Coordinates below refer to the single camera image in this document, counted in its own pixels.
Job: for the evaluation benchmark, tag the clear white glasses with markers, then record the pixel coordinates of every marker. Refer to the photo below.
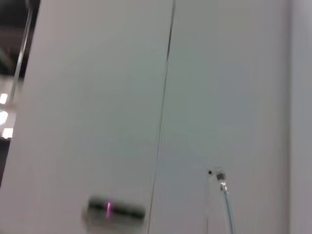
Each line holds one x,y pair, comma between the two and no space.
220,176

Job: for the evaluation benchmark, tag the shiny metal pole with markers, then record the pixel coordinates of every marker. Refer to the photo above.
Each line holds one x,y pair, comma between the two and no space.
22,48

